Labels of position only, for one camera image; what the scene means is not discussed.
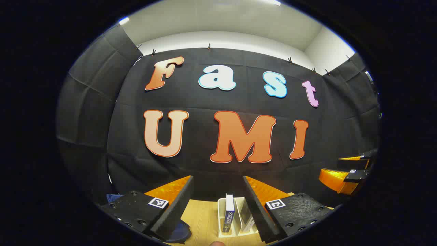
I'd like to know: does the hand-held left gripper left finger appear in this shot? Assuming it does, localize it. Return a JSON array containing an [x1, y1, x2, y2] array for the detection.
[[99, 175, 195, 241]]

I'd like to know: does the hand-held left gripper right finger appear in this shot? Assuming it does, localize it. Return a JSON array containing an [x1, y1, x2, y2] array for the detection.
[[242, 176, 334, 244]]

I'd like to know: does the white plastic bookshelf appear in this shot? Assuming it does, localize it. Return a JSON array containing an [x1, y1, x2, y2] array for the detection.
[[217, 196, 262, 238]]

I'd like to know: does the blue book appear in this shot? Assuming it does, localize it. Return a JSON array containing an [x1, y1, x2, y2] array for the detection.
[[222, 194, 236, 235]]

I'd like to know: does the dark blue schoolbag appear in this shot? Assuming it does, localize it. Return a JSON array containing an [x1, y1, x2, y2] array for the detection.
[[106, 193, 193, 244]]

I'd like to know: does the white book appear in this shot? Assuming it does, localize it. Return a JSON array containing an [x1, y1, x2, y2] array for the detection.
[[241, 202, 257, 233]]

